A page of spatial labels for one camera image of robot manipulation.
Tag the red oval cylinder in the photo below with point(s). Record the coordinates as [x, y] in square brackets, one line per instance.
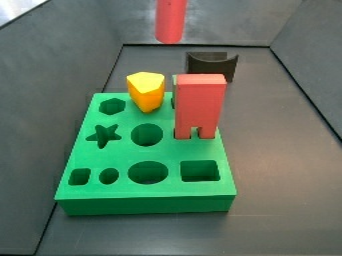
[170, 20]

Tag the yellow pentagon block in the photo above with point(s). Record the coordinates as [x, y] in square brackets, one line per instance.
[146, 89]

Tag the black cradle fixture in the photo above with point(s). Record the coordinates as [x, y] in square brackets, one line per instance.
[211, 63]

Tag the green shape sorter board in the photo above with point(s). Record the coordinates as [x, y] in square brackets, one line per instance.
[130, 168]

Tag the red arch block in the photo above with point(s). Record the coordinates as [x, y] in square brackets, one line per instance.
[198, 101]

